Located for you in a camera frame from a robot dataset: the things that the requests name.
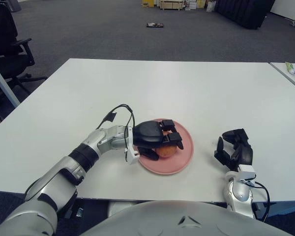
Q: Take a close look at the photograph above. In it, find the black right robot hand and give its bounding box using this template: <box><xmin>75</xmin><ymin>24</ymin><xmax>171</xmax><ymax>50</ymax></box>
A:
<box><xmin>213</xmin><ymin>128</ymin><xmax>258</xmax><ymax>181</ymax></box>

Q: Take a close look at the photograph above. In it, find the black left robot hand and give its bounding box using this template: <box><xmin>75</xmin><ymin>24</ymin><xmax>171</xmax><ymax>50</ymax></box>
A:
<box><xmin>124</xmin><ymin>118</ymin><xmax>184</xmax><ymax>165</ymax></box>

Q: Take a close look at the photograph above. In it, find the red orange apple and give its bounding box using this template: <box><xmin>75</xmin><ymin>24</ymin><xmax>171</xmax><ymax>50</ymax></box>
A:
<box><xmin>154</xmin><ymin>131</ymin><xmax>177</xmax><ymax>158</ymax></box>

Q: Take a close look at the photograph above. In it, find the pink round plate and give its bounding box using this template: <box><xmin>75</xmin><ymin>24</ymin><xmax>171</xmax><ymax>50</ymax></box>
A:
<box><xmin>137</xmin><ymin>119</ymin><xmax>194</xmax><ymax>176</ymax></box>

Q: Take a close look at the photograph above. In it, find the grey robot torso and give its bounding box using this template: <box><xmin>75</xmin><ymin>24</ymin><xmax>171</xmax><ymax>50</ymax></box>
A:
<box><xmin>81</xmin><ymin>200</ymin><xmax>286</xmax><ymax>236</ymax></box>

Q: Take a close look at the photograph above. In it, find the wooden pallet crate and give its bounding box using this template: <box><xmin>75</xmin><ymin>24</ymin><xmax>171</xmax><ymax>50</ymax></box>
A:
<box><xmin>159</xmin><ymin>0</ymin><xmax>184</xmax><ymax>11</ymax></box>

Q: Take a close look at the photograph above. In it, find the black partition screen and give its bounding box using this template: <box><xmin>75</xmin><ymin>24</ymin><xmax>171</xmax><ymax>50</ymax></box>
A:
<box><xmin>214</xmin><ymin>0</ymin><xmax>276</xmax><ymax>30</ymax></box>

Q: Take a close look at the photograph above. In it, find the grey desk leg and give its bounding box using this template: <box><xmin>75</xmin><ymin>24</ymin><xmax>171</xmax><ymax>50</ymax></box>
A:
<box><xmin>0</xmin><ymin>59</ymin><xmax>20</xmax><ymax>109</ymax></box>

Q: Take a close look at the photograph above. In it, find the black office chair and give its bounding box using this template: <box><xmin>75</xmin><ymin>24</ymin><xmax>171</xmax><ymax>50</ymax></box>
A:
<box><xmin>0</xmin><ymin>2</ymin><xmax>49</xmax><ymax>104</ymax></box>

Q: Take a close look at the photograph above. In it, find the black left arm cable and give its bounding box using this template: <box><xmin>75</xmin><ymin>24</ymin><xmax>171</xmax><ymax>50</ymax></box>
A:
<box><xmin>95</xmin><ymin>104</ymin><xmax>136</xmax><ymax>163</ymax></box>

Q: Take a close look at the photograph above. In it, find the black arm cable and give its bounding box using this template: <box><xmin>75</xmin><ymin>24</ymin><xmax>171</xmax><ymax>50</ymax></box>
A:
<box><xmin>245</xmin><ymin>180</ymin><xmax>271</xmax><ymax>219</ymax></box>
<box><xmin>95</xmin><ymin>104</ymin><xmax>136</xmax><ymax>163</ymax></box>

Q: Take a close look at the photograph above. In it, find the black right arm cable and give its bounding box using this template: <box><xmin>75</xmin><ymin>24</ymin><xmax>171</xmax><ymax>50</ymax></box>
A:
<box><xmin>245</xmin><ymin>180</ymin><xmax>271</xmax><ymax>219</ymax></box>

